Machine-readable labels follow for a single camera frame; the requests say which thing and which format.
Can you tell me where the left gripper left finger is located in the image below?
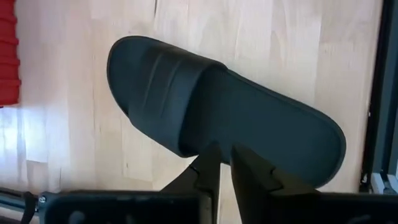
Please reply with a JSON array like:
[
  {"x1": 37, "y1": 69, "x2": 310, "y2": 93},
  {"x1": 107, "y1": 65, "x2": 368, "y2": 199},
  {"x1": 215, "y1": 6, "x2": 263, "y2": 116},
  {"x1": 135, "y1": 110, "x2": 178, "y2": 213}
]
[{"x1": 160, "y1": 142, "x2": 223, "y2": 224}]

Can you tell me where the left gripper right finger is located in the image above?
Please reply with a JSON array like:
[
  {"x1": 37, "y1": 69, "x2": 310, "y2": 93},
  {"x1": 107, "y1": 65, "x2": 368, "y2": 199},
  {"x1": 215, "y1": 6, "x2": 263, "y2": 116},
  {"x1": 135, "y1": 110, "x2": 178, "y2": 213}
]
[{"x1": 231, "y1": 144, "x2": 318, "y2": 224}]

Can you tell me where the black slide sandal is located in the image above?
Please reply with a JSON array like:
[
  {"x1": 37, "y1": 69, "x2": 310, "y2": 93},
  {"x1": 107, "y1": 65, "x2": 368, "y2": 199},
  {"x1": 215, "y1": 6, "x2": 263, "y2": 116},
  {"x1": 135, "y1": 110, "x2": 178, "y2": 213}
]
[{"x1": 106, "y1": 35, "x2": 348, "y2": 189}]

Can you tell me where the red plastic bin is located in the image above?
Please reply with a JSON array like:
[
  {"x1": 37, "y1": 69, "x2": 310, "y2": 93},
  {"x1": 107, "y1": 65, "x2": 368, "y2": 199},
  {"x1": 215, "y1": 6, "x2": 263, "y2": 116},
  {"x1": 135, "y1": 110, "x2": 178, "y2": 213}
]
[{"x1": 0, "y1": 0, "x2": 22, "y2": 108}]

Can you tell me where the black metal frame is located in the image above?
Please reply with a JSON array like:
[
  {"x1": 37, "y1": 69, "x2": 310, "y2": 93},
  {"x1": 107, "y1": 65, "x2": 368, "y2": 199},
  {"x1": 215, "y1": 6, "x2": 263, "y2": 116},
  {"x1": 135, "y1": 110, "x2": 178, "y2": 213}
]
[{"x1": 359, "y1": 0, "x2": 398, "y2": 195}]

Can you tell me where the black aluminium side frame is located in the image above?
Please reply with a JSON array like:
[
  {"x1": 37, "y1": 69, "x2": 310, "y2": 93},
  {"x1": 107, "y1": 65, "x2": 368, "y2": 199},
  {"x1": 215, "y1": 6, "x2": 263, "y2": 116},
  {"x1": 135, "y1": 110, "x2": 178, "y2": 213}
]
[{"x1": 0, "y1": 186, "x2": 41, "y2": 218}]

